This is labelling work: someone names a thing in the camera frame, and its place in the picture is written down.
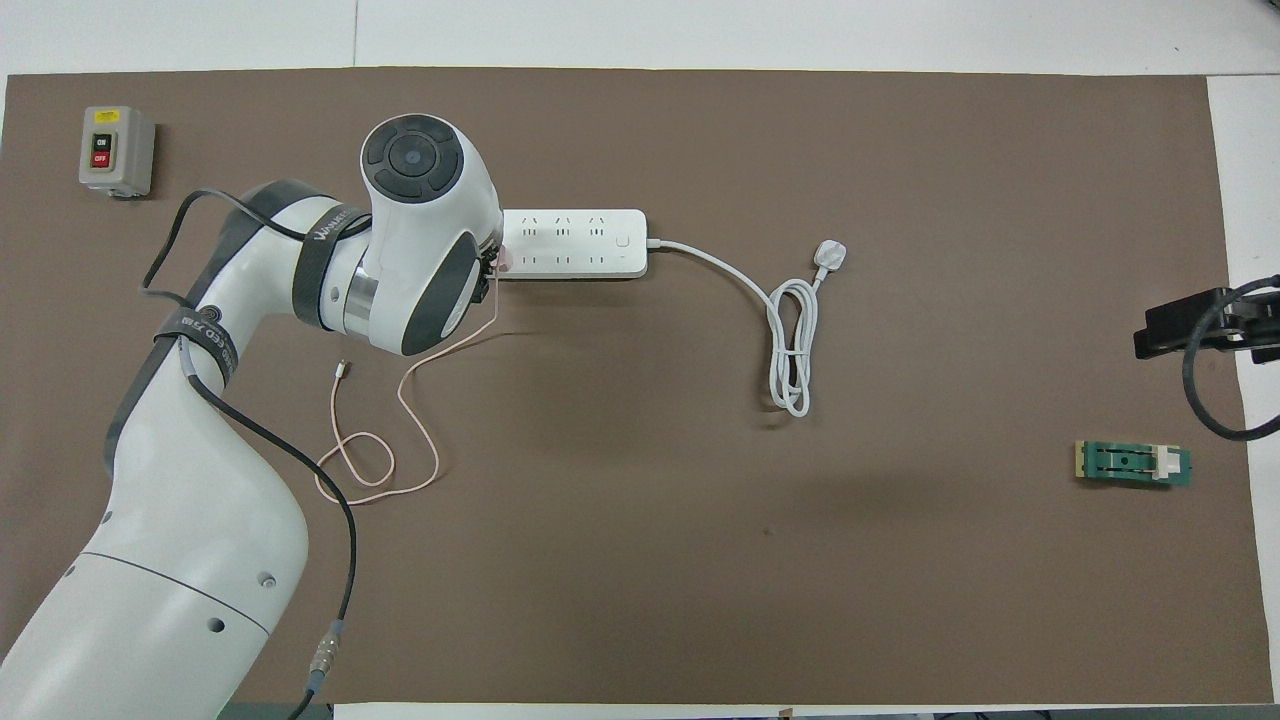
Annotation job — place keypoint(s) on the grey on-off switch box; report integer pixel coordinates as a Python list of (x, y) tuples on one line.
[(115, 150)]

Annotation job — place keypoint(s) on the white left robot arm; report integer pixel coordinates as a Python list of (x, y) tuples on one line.
[(420, 230)]

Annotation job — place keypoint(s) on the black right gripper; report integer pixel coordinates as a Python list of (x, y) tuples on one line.
[(1255, 325)]

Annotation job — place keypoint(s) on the pink charger adapter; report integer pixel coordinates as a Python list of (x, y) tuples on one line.
[(504, 260)]

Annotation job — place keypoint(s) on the brown table mat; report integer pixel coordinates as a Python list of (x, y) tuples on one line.
[(700, 600)]

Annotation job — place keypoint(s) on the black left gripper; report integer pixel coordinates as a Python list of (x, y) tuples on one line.
[(489, 285)]

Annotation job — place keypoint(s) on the green knife switch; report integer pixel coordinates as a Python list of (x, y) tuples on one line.
[(1130, 464)]

